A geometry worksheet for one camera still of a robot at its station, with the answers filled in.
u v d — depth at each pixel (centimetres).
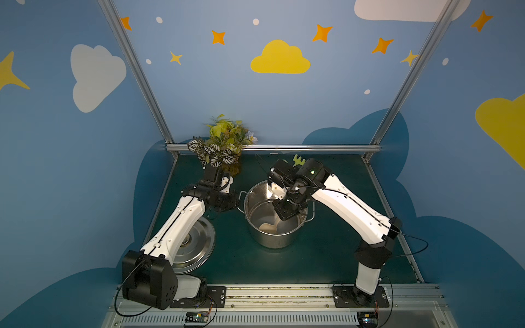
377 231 44
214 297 75
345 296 75
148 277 40
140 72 85
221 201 68
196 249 86
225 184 70
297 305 73
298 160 119
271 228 86
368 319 72
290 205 57
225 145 99
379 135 112
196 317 72
